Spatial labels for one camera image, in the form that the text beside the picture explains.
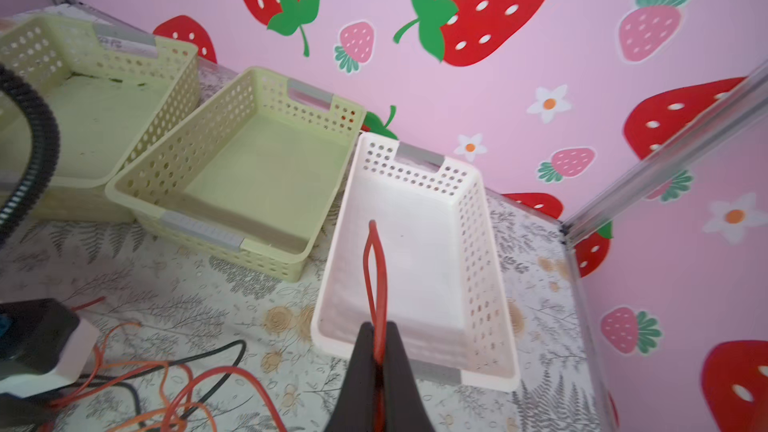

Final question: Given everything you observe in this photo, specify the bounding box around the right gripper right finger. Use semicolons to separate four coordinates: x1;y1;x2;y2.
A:
381;321;434;432

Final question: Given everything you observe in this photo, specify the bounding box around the left green basket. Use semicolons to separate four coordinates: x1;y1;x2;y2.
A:
1;14;200;222

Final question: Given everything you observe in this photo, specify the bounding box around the middle green basket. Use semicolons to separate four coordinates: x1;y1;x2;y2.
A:
106;67;366;282

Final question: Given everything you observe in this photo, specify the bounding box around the left arm black conduit hose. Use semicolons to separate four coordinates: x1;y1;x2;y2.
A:
0;62;62;247

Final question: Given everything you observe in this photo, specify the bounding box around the dark red cable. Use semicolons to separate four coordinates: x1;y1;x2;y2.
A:
362;219;390;432

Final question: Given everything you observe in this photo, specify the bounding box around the green basket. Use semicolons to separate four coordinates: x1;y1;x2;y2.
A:
1;14;200;222
106;67;366;282

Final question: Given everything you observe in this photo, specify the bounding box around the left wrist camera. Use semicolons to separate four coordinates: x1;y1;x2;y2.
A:
1;298;99;398

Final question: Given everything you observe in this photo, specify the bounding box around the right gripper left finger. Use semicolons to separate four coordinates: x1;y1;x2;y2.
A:
324;322;378;432

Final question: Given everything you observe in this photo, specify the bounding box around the red orange cable bundle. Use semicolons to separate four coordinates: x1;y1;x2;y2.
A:
35;295;289;432

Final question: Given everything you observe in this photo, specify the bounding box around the white perforated basket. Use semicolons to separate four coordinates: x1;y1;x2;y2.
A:
311;133;521;392

